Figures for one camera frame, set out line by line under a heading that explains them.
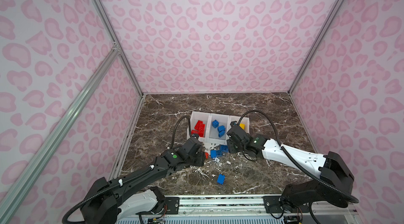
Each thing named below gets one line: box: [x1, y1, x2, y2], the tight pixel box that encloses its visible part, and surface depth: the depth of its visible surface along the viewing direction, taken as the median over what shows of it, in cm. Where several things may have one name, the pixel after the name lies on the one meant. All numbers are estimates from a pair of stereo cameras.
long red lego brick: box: [191, 119, 206, 138], surface depth 97 cm
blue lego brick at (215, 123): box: [211, 119, 220, 129], surface depth 101 cm
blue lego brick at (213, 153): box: [210, 149, 217, 159], surface depth 91 cm
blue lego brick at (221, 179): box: [216, 173, 226, 185], surface depth 82 cm
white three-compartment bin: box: [190, 110, 250, 145], surface depth 100 cm
